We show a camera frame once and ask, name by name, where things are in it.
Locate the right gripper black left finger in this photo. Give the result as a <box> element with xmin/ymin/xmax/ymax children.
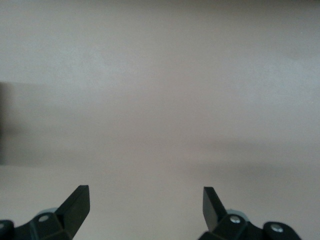
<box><xmin>14</xmin><ymin>184</ymin><xmax>91</xmax><ymax>240</ymax></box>

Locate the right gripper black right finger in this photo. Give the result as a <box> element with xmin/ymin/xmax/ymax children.
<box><xmin>198</xmin><ymin>186</ymin><xmax>263</xmax><ymax>240</ymax></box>

